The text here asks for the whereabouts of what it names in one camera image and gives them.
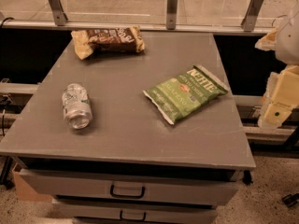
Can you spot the lower grey drawer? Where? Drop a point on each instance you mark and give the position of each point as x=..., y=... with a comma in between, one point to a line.
x=138, y=213

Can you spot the brown chip bag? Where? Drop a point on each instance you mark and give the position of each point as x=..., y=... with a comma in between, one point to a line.
x=86, y=42

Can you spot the grey drawer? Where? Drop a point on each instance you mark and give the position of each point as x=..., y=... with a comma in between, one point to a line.
x=130, y=187
x=138, y=213

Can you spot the left metal railing bracket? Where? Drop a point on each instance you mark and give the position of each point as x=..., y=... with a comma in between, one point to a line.
x=60, y=18

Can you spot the green jalapeno chip bag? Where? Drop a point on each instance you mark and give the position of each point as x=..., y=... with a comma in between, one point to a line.
x=179, y=96

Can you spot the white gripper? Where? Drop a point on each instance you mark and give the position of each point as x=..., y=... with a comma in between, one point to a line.
x=288, y=44

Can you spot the silver soda can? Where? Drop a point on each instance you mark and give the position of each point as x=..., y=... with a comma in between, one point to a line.
x=76, y=106

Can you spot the middle metal railing bracket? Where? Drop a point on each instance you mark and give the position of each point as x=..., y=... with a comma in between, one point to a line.
x=171, y=14

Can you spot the upper grey drawer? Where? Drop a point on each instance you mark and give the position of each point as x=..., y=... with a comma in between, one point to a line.
x=130, y=187

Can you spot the black caster wheel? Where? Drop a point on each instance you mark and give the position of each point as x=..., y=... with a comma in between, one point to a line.
x=291, y=200

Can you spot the grey drawer cabinet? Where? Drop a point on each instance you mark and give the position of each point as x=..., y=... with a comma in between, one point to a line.
x=128, y=135

